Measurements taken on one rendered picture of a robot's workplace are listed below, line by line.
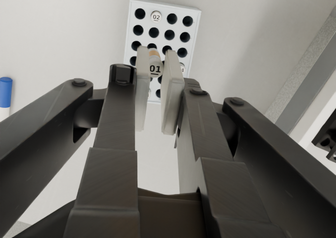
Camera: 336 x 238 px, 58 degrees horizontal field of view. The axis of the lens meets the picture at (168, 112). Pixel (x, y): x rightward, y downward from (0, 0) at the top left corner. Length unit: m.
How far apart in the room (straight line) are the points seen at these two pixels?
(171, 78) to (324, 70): 0.24
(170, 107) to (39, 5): 0.31
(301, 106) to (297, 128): 0.03
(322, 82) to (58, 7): 0.32
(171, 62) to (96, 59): 0.26
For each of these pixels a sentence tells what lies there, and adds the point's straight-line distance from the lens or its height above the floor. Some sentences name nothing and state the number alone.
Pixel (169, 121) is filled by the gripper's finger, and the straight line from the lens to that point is 0.15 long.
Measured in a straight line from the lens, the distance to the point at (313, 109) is 0.35.
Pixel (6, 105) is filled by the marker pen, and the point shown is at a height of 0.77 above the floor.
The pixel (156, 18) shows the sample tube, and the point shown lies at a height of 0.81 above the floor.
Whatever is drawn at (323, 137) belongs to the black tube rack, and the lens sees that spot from 0.39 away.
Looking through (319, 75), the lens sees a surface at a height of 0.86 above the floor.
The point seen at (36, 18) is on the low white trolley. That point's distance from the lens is 0.43.
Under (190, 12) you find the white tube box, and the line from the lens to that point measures 0.38.
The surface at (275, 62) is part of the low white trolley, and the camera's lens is 0.45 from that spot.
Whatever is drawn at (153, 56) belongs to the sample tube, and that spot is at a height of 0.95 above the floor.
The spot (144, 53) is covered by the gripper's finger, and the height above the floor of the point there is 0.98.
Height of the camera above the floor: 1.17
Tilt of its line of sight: 66 degrees down
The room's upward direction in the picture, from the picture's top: 173 degrees clockwise
